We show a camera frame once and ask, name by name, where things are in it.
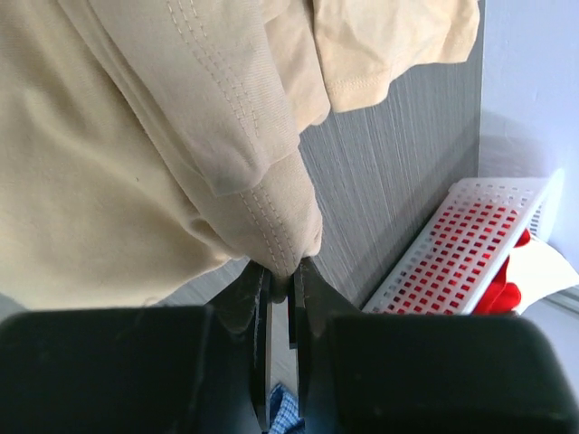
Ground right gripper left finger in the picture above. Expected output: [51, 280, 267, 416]
[1, 262, 271, 433]

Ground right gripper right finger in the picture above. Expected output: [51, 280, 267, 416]
[288, 259, 578, 433]

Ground beige t-shirt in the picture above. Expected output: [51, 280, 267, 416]
[1, 1, 479, 309]

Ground blue checkered shirt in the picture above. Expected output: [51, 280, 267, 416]
[268, 383, 305, 434]

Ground right white plastic basket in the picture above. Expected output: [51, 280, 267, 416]
[363, 169, 565, 315]

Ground red garment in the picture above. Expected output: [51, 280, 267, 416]
[384, 198, 535, 316]

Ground white cloth in basket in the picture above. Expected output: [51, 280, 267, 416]
[507, 236, 578, 315]

